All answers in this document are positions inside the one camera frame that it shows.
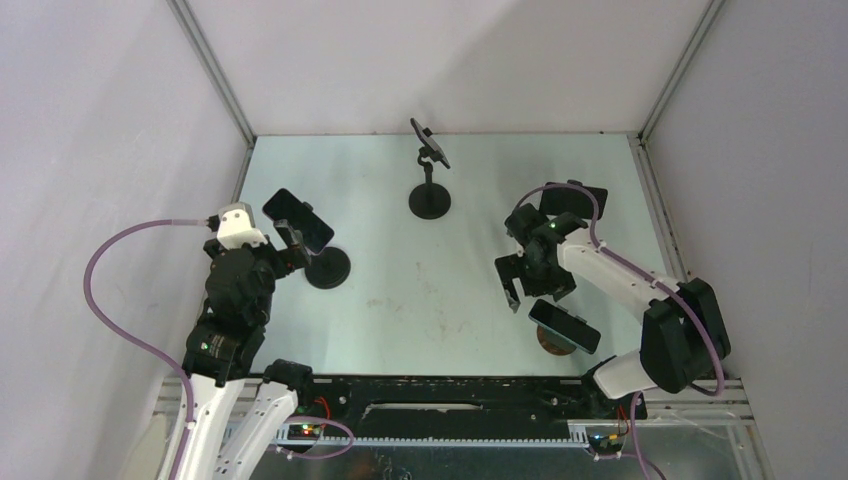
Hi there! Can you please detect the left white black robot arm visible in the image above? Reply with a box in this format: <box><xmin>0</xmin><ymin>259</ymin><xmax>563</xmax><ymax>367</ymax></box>
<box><xmin>162</xmin><ymin>211</ymin><xmax>316</xmax><ymax>479</ymax></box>

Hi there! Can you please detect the left small circuit board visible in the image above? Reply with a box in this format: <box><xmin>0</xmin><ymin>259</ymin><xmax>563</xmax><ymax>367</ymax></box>
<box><xmin>286</xmin><ymin>423</ymin><xmax>323</xmax><ymax>442</ymax></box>

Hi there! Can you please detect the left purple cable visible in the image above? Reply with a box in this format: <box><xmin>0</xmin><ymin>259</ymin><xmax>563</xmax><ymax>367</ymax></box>
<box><xmin>83</xmin><ymin>218</ymin><xmax>223</xmax><ymax>480</ymax></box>

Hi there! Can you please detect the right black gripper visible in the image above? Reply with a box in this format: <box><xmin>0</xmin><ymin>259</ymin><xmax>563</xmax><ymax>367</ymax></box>
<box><xmin>496</xmin><ymin>250</ymin><xmax>576</xmax><ymax>312</ymax></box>

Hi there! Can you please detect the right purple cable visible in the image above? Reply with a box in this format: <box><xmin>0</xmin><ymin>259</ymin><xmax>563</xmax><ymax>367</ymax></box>
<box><xmin>510</xmin><ymin>182</ymin><xmax>727</xmax><ymax>480</ymax></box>

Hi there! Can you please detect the black front mounting rail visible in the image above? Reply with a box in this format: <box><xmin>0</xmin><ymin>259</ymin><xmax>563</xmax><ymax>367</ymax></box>
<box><xmin>276</xmin><ymin>375</ymin><xmax>647</xmax><ymax>445</ymax></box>

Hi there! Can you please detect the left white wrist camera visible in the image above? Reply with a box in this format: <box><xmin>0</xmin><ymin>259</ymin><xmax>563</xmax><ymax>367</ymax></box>
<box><xmin>207</xmin><ymin>202</ymin><xmax>269</xmax><ymax>250</ymax></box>

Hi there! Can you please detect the small circuit board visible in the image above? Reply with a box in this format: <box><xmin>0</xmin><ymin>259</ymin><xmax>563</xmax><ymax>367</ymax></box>
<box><xmin>588</xmin><ymin>434</ymin><xmax>627</xmax><ymax>459</ymax></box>
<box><xmin>286</xmin><ymin>423</ymin><xmax>323</xmax><ymax>442</ymax></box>

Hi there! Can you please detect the purple cable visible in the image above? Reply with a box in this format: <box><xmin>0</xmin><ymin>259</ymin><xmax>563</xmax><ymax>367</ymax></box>
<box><xmin>510</xmin><ymin>182</ymin><xmax>727</xmax><ymax>480</ymax></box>
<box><xmin>83</xmin><ymin>218</ymin><xmax>223</xmax><ymax>480</ymax></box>

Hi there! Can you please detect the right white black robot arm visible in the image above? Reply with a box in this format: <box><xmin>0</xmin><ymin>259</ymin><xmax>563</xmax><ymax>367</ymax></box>
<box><xmin>494</xmin><ymin>204</ymin><xmax>731</xmax><ymax>418</ymax></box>

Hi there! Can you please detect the brown base phone stand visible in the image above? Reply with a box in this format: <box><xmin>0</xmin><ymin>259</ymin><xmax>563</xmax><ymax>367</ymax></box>
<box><xmin>529</xmin><ymin>310</ymin><xmax>586</xmax><ymax>356</ymax></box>

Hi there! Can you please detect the teal blue phone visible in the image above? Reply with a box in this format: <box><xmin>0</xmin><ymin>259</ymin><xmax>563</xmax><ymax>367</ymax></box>
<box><xmin>528</xmin><ymin>300</ymin><xmax>601</xmax><ymax>356</ymax></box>

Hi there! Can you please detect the right small circuit board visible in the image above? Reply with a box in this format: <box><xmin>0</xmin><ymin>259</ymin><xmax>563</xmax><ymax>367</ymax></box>
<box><xmin>588</xmin><ymin>434</ymin><xmax>627</xmax><ymax>459</ymax></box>

